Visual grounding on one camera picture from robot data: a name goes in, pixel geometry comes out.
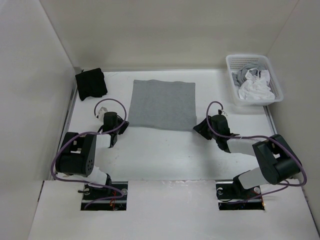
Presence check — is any grey tank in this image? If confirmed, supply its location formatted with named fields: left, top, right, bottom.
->
left=231, top=62, right=266, bottom=87
left=128, top=79, right=197, bottom=132

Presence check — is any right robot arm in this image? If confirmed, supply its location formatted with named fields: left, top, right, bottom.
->
left=193, top=114, right=302, bottom=198

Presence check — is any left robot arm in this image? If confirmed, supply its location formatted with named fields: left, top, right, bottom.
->
left=54, top=111, right=129, bottom=200

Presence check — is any folded black tank top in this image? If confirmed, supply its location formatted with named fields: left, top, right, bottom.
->
left=75, top=68, right=108, bottom=101

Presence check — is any grey crumpled tank top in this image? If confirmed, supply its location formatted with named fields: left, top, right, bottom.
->
left=231, top=62, right=266, bottom=87

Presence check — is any white crumpled tank top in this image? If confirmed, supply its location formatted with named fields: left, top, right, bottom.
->
left=238, top=70, right=275, bottom=101

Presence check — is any white plastic basket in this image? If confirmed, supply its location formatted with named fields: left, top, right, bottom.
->
left=225, top=54, right=284, bottom=106

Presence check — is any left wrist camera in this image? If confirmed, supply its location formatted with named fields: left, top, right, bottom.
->
left=96, top=107, right=108, bottom=121

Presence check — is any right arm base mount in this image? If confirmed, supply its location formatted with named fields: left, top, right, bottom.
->
left=215, top=181, right=265, bottom=211

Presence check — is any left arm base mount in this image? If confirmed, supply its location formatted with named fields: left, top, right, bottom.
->
left=78, top=182, right=129, bottom=211

